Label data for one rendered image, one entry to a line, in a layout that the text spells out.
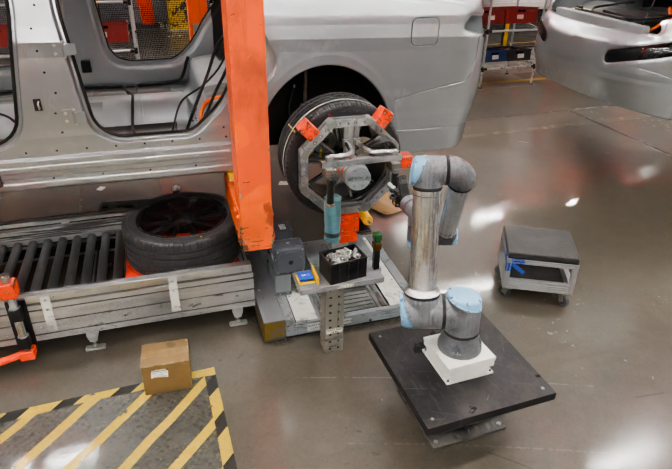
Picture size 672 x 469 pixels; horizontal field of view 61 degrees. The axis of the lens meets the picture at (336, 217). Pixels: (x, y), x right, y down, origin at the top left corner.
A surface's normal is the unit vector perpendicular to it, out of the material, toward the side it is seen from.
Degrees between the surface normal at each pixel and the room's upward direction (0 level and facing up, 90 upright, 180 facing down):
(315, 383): 0
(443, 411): 0
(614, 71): 89
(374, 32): 90
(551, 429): 0
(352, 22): 90
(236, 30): 90
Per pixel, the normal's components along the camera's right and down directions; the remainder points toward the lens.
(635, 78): -0.70, 0.33
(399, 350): 0.02, -0.88
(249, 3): 0.29, 0.46
